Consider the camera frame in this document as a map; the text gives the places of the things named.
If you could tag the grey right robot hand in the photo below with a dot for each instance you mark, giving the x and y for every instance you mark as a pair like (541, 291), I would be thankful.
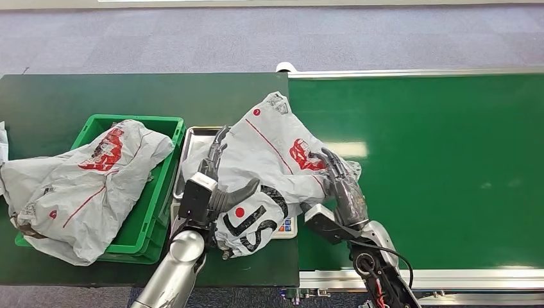
(350, 204)

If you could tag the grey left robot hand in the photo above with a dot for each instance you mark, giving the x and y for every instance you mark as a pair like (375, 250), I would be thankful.
(231, 197)

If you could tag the grey poly mailer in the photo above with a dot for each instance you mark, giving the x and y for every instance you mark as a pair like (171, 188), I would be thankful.
(263, 170)
(63, 183)

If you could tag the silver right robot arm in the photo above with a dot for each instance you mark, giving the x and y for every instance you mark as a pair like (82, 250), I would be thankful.
(382, 276)

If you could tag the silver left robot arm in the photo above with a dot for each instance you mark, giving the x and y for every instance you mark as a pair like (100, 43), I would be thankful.
(174, 272)

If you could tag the green conveyor belt machine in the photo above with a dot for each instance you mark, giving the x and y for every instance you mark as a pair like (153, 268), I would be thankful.
(446, 127)

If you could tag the electronic scale, steel tray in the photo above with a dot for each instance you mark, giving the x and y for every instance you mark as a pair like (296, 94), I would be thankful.
(193, 142)

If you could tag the green plastic crate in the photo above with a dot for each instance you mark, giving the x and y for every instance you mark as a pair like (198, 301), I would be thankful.
(140, 238)

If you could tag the white round roller cap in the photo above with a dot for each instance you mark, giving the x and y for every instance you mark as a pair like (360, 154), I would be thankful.
(285, 66)

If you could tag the grey poly mailer, red print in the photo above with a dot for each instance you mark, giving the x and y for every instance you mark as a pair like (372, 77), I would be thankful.
(63, 183)

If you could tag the white bag edge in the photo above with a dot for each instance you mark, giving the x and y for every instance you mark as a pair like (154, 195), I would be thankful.
(2, 144)

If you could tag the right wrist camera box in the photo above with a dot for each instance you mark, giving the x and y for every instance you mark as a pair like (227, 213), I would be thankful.
(325, 225)

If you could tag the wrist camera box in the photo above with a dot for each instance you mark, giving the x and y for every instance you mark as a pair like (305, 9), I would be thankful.
(195, 200)
(325, 225)

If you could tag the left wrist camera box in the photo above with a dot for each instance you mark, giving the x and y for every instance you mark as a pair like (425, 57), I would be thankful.
(195, 200)

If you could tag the metal conveyor bracket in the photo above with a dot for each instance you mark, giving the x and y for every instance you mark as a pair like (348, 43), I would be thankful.
(304, 293)

